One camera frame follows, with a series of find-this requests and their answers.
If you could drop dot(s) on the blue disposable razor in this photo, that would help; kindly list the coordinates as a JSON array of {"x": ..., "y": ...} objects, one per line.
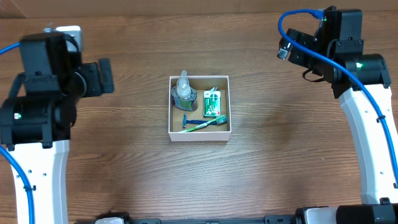
[{"x": 201, "y": 123}]

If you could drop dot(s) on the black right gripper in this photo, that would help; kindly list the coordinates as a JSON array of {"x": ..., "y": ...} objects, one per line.
[{"x": 300, "y": 60}]

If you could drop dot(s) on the clear pump soap bottle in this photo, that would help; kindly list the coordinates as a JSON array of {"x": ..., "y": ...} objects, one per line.
[{"x": 183, "y": 95}]

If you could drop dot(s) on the green toothbrush with cap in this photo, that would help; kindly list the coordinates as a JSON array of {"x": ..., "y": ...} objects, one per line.
[{"x": 220, "y": 120}]

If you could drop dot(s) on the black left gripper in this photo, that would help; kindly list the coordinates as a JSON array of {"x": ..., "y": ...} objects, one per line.
[{"x": 95, "y": 88}]

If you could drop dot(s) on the white cardboard box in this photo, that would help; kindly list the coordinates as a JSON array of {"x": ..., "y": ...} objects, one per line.
[{"x": 211, "y": 132}]

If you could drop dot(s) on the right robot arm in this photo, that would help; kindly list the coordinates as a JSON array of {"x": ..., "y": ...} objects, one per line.
[{"x": 361, "y": 83}]

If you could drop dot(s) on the green soap pack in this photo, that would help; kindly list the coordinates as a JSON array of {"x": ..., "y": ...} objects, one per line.
[{"x": 212, "y": 103}]

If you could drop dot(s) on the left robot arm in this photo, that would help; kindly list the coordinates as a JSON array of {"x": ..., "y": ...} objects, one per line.
[{"x": 36, "y": 122}]

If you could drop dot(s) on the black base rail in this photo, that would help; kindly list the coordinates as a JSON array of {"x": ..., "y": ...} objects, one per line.
[{"x": 124, "y": 217}]

